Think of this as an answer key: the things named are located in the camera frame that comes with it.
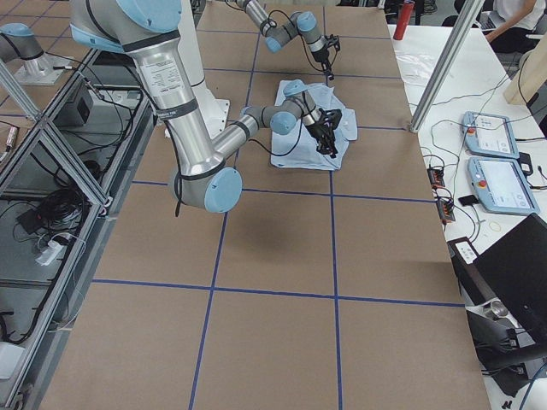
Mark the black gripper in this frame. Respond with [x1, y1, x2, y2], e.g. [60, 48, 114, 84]
[309, 34, 340, 80]
[305, 108, 342, 156]

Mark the light blue button shirt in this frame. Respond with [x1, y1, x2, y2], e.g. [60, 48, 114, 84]
[268, 79, 359, 172]

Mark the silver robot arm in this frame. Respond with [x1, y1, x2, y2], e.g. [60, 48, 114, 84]
[225, 0, 341, 80]
[70, 1, 342, 213]

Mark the clear plastic bag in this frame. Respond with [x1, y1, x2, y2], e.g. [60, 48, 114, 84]
[395, 50, 437, 86]

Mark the red cylinder bottle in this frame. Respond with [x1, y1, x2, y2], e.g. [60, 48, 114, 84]
[393, 0, 415, 41]

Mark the brown paper table cover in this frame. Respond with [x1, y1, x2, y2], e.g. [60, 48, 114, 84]
[41, 7, 490, 409]

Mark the upper blue teach pendant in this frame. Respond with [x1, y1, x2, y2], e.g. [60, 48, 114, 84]
[462, 111, 520, 159]

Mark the blue teach pendant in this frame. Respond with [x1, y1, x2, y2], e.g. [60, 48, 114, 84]
[468, 156, 540, 215]
[462, 111, 520, 159]

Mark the lower blue teach pendant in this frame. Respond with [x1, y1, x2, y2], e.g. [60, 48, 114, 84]
[468, 156, 540, 215]

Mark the seated person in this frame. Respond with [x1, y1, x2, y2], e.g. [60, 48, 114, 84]
[485, 0, 546, 54]

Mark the black laptop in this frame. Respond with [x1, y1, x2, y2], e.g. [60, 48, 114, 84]
[448, 214, 546, 343]

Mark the white power strip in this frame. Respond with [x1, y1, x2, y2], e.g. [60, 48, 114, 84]
[35, 237, 69, 267]

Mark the aluminium frame post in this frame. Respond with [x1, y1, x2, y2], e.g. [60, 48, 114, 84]
[409, 0, 485, 133]

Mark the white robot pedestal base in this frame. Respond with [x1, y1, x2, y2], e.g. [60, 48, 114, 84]
[157, 1, 230, 140]

